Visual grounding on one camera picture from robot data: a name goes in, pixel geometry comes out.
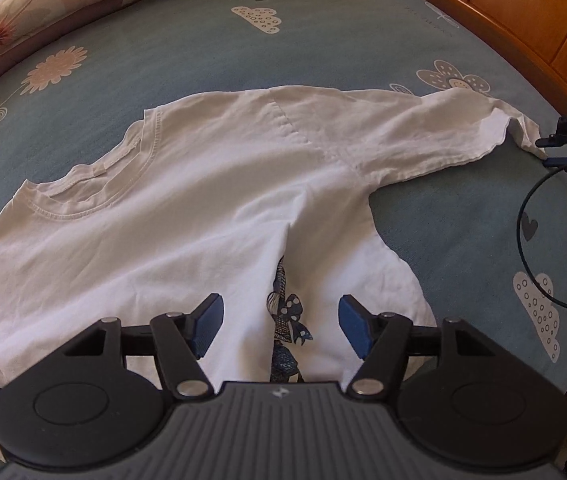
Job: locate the pink floral pillow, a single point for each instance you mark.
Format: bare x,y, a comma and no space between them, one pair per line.
38,15

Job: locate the blue patterned bed sheet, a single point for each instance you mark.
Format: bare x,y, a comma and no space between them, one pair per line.
163,50

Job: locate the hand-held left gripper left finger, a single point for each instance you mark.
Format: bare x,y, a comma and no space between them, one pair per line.
208,325

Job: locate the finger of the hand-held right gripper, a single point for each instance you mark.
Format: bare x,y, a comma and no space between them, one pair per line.
558,162
549,142

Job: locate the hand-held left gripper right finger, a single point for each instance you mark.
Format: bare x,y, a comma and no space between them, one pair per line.
356,327

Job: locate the wooden bed frame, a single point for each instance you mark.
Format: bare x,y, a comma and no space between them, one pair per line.
523,0

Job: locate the white long-sleeved printed shirt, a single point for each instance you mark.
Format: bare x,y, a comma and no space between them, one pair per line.
188,200

